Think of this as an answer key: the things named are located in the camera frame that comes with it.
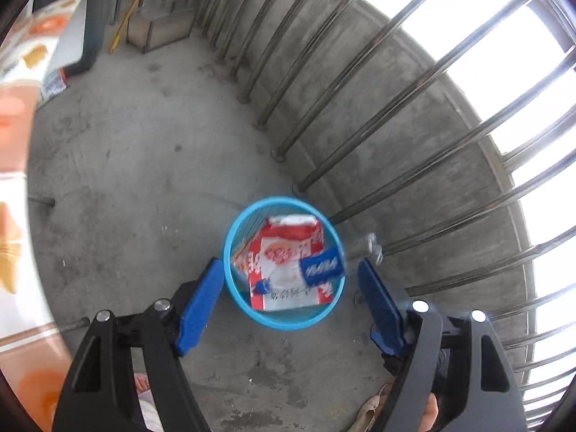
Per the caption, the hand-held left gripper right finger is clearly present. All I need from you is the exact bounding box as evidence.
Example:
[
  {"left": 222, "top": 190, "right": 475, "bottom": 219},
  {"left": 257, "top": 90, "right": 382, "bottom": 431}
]
[{"left": 357, "top": 258, "right": 529, "bottom": 432}]

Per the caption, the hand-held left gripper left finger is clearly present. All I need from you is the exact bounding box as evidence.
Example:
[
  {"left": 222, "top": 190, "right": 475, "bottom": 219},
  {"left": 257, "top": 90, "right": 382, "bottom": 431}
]
[{"left": 51, "top": 257, "right": 224, "bottom": 432}]

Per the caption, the clear bottle with blue label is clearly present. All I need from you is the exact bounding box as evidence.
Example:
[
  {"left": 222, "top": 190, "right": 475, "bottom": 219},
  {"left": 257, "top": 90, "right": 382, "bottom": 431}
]
[{"left": 253, "top": 233, "right": 384, "bottom": 295}]

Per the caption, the red wrapper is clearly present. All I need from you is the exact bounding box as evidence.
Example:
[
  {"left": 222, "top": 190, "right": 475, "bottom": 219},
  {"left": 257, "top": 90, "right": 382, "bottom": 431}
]
[{"left": 231, "top": 233, "right": 262, "bottom": 276}]

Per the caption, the blue plastic waste basket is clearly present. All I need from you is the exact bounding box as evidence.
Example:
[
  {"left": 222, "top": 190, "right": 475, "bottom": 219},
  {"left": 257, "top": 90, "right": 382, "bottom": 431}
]
[{"left": 224, "top": 195, "right": 347, "bottom": 330}]

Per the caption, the red white snack packet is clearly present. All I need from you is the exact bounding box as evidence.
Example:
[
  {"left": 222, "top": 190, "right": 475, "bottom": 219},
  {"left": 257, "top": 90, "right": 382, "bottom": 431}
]
[{"left": 247, "top": 215, "right": 337, "bottom": 312}]

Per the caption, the person's left foot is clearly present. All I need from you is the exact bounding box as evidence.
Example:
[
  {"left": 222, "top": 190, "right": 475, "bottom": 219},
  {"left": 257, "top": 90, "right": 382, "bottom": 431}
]
[{"left": 134, "top": 371, "right": 165, "bottom": 432}]

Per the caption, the person's foot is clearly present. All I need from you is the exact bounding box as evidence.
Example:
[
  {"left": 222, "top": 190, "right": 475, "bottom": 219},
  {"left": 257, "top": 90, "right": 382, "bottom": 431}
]
[
  {"left": 134, "top": 371, "right": 165, "bottom": 432},
  {"left": 353, "top": 382, "right": 439, "bottom": 432}
]

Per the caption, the person's right foot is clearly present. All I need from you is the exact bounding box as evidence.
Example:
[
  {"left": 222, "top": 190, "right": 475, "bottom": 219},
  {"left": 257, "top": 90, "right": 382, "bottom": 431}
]
[{"left": 353, "top": 382, "right": 439, "bottom": 432}]

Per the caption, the orange patterned tablecloth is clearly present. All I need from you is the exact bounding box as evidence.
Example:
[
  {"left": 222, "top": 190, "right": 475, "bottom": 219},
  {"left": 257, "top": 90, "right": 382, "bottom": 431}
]
[{"left": 0, "top": 0, "right": 88, "bottom": 432}]

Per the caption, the metal balcony railing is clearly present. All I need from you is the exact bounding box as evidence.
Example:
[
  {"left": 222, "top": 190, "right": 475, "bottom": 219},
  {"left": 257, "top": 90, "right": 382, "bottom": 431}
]
[{"left": 153, "top": 0, "right": 576, "bottom": 428}]

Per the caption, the blue printed packet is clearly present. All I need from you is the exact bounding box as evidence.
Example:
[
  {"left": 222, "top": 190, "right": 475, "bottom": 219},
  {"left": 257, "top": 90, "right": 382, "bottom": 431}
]
[{"left": 40, "top": 68, "right": 69, "bottom": 102}]

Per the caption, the grey concrete box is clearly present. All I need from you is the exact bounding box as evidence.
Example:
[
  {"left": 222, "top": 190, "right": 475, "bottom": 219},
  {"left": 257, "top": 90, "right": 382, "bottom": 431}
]
[{"left": 127, "top": 2, "right": 192, "bottom": 53}]

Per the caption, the yellow broom handle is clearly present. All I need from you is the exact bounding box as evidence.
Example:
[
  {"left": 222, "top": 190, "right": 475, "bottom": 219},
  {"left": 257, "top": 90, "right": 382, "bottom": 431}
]
[{"left": 109, "top": 0, "right": 163, "bottom": 53}]

